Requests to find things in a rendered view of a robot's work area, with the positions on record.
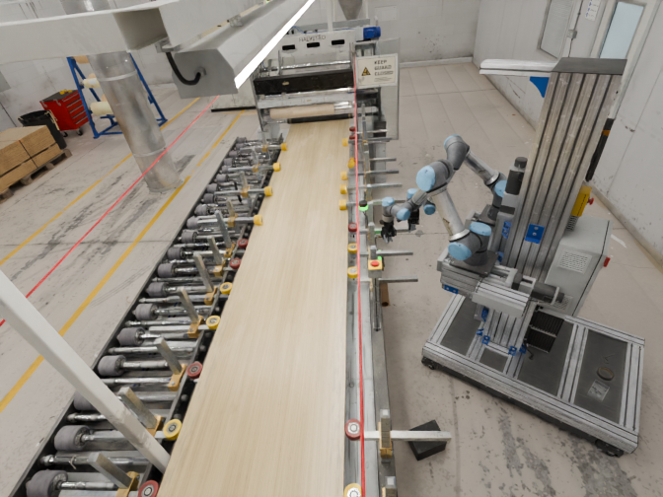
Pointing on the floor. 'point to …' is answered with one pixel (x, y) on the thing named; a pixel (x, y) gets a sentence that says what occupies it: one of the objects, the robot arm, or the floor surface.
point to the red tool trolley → (66, 110)
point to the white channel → (25, 323)
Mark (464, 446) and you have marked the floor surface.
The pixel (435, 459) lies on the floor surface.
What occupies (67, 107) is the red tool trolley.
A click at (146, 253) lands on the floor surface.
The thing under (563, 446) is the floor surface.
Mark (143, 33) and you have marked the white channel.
